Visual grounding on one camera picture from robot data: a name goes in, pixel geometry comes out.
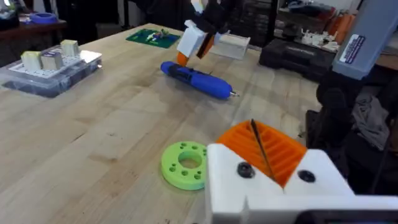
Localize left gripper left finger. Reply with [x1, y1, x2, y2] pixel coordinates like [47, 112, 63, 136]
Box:
[205, 119, 285, 224]

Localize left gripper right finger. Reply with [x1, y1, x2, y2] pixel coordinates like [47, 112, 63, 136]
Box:
[252, 120, 356, 197]

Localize blue electric screwdriver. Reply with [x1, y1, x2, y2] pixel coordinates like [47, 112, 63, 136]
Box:
[159, 60, 241, 101]

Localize white rectangular box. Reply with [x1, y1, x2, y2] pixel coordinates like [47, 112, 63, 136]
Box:
[209, 33, 251, 61]

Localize green board with toy blocks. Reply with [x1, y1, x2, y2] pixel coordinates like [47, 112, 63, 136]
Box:
[125, 28, 182, 50]

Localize green disc with holes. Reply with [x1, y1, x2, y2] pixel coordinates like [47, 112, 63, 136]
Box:
[160, 141, 208, 192]

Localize grey cloth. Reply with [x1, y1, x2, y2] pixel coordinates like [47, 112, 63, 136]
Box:
[352, 92, 391, 152]

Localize black tool case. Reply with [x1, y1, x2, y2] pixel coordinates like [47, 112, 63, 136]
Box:
[259, 38, 337, 83]

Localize heap of white parts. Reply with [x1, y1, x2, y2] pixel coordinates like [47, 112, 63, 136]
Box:
[299, 29, 341, 52]

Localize orange plastic part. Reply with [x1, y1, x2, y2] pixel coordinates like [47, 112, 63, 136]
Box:
[325, 13, 356, 45]

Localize clear box with blocks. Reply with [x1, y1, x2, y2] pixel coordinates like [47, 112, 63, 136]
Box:
[0, 39, 103, 99]

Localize blue tape roll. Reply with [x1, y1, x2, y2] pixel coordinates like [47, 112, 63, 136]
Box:
[29, 12, 59, 26]

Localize dark side table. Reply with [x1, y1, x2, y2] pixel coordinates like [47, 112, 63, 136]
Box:
[0, 17, 68, 68]

